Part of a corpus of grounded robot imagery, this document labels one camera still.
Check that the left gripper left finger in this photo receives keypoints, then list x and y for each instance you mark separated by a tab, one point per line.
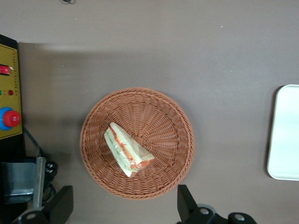
61	205

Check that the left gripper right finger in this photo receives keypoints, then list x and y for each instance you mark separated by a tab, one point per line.
189	210

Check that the round brown wicker basket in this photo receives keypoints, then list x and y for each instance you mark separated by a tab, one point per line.
158	116

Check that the red emergency stop button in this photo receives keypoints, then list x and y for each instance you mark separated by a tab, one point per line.
10	119

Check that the triangle sandwich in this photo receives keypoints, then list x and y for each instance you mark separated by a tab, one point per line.
123	147

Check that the silver metal container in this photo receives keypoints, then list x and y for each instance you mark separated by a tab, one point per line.
16	177

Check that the beige plastic tray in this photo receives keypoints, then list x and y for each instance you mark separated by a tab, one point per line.
285	133

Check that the black yellow control box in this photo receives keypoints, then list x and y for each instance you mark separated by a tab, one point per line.
9	58

